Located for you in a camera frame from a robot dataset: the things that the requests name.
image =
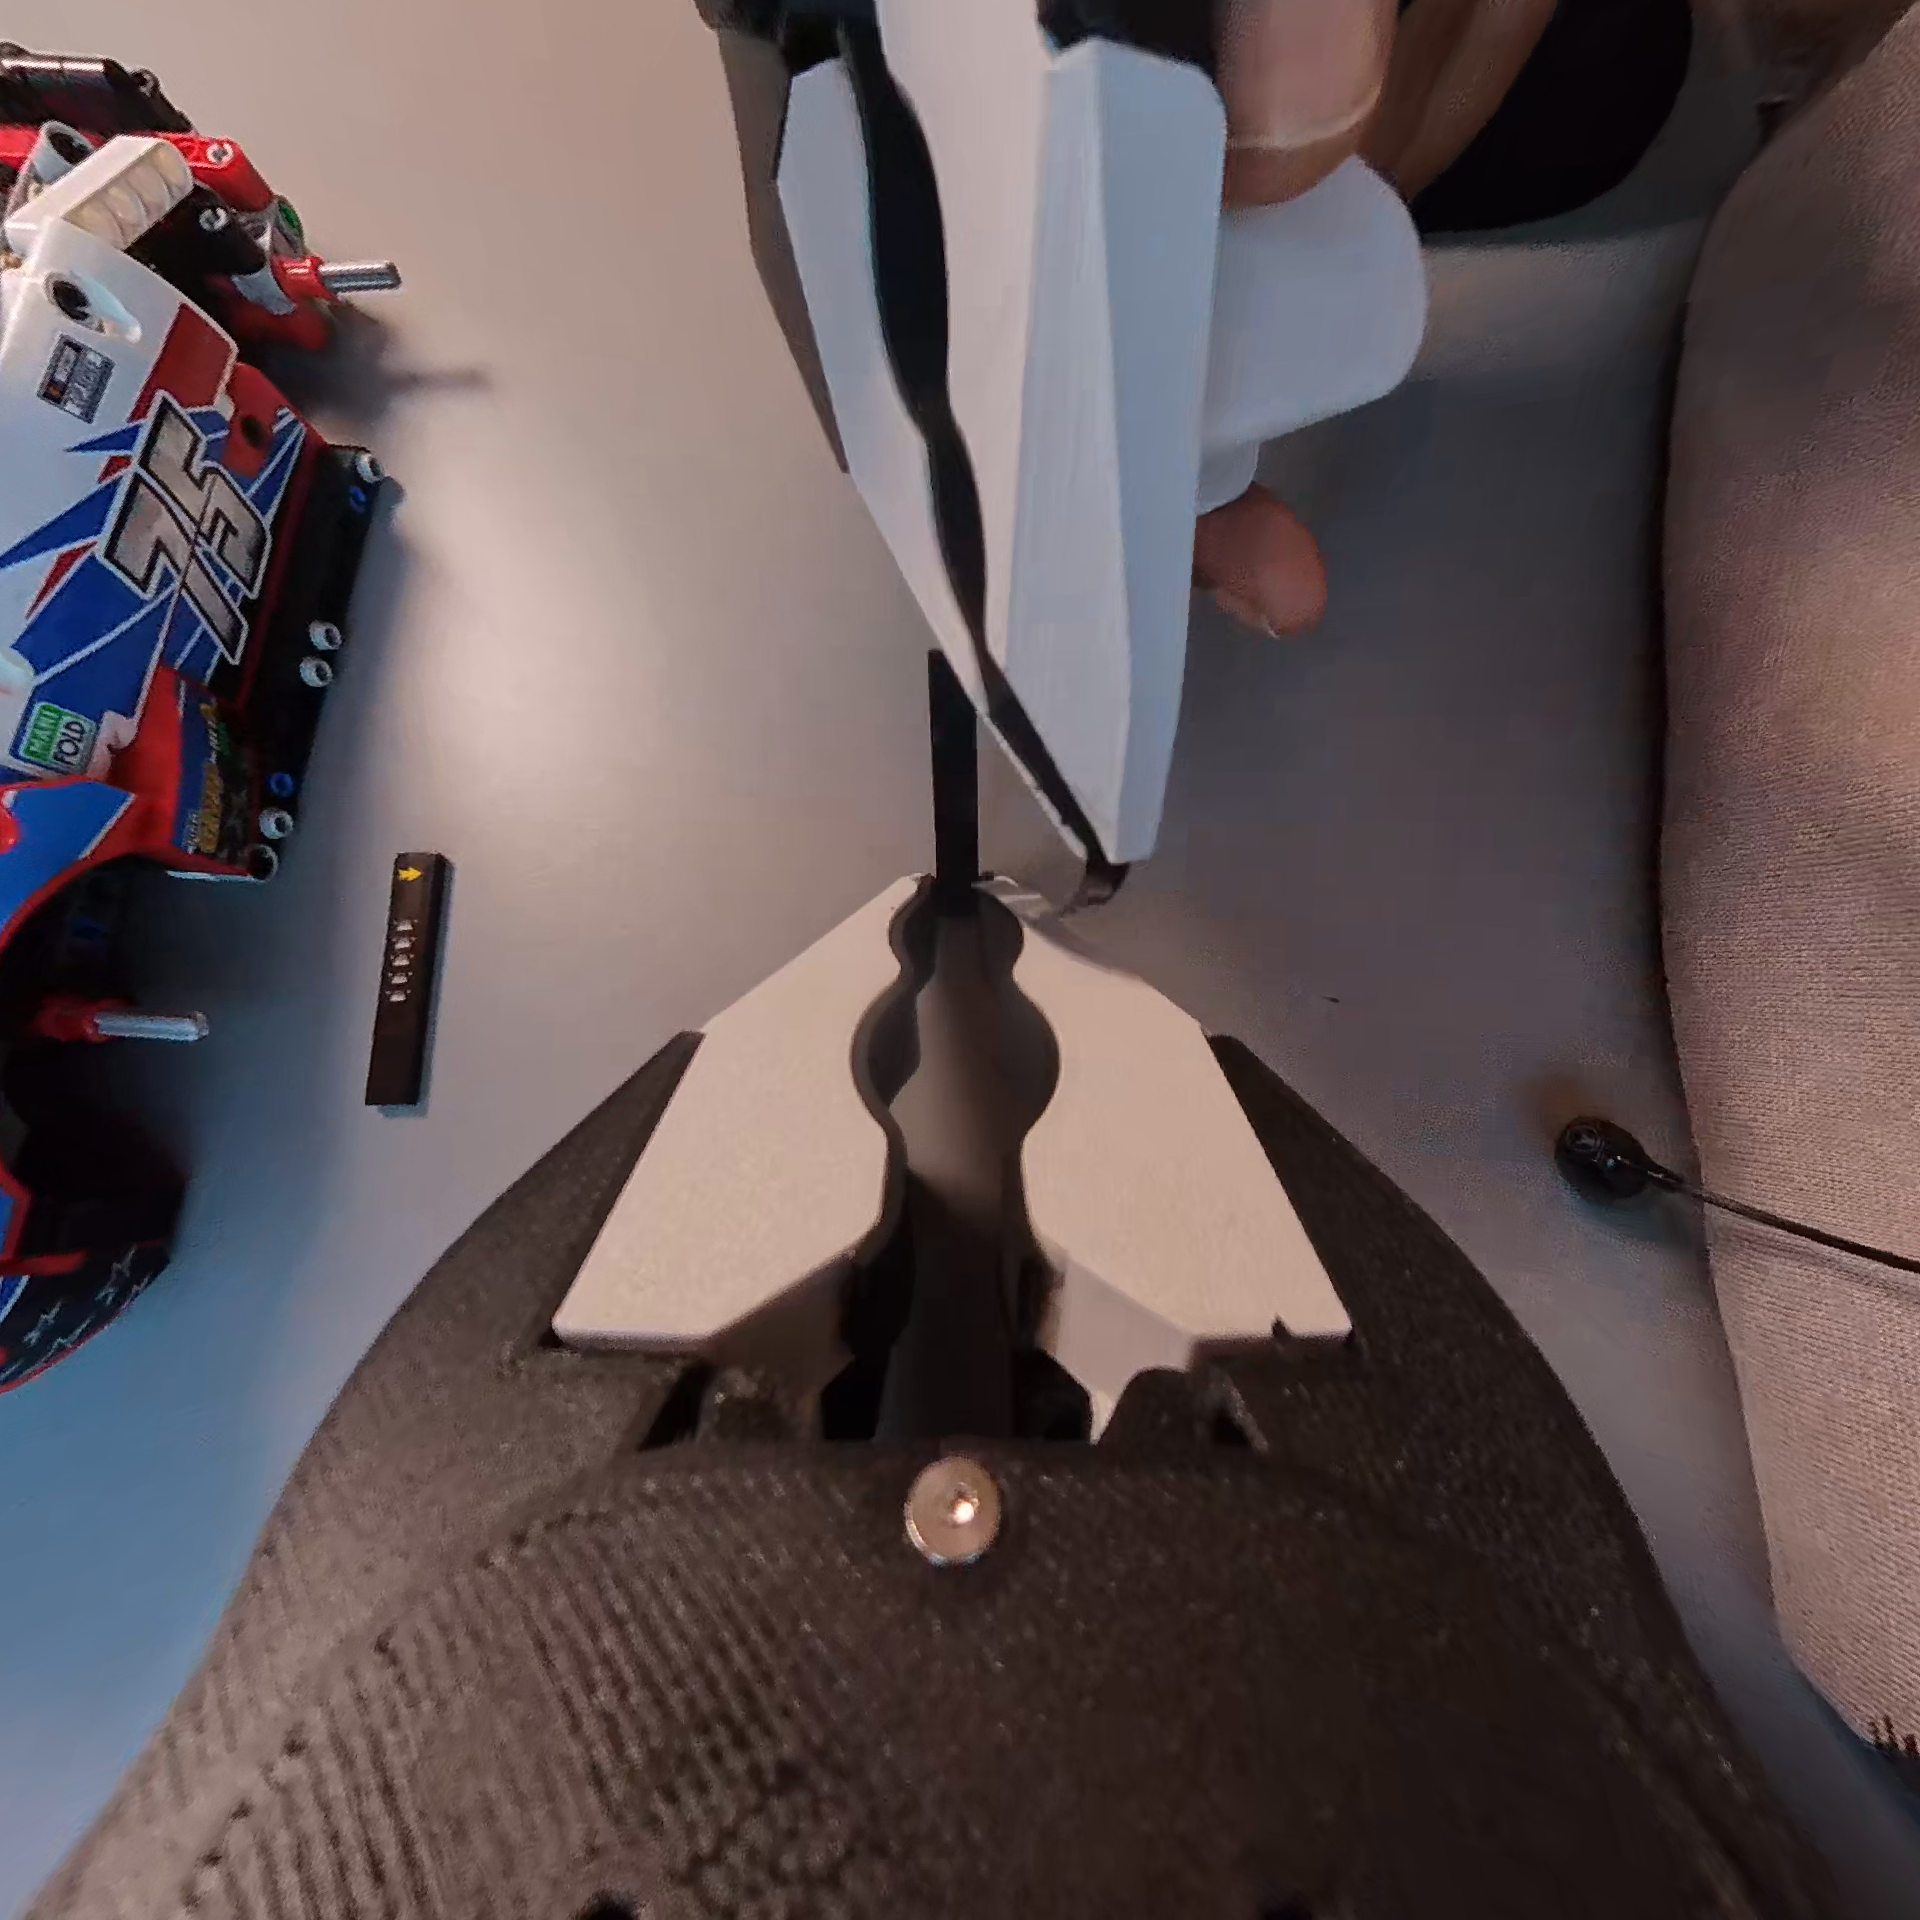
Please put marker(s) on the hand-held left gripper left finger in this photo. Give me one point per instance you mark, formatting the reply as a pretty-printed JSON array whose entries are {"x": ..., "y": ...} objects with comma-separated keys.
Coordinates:
[{"x": 735, "y": 1172}]

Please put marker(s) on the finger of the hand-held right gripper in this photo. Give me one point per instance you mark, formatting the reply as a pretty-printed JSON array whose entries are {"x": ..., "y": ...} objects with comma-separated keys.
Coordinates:
[
  {"x": 1095, "y": 451},
  {"x": 839, "y": 331}
]

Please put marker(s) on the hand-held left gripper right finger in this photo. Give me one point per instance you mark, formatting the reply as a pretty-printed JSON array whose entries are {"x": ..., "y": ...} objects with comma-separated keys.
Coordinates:
[{"x": 1171, "y": 1202}]

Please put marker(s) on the thin black lego bar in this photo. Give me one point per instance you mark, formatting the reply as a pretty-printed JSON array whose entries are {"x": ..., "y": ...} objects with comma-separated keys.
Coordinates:
[{"x": 955, "y": 780}]

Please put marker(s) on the black lego tile yellow arrow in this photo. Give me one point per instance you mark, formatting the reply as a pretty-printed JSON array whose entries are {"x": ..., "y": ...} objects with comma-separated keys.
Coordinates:
[{"x": 407, "y": 991}]

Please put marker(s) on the red white blue lego car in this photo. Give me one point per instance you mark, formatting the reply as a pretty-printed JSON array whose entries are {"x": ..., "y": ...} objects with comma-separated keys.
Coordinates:
[{"x": 136, "y": 629}]

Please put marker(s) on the person's right hand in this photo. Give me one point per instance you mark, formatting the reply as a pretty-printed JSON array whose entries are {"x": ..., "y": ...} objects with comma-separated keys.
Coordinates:
[{"x": 1307, "y": 90}]

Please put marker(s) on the beige sweatshirt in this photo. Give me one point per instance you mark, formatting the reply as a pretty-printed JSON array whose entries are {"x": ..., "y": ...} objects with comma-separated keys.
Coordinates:
[{"x": 1800, "y": 750}]

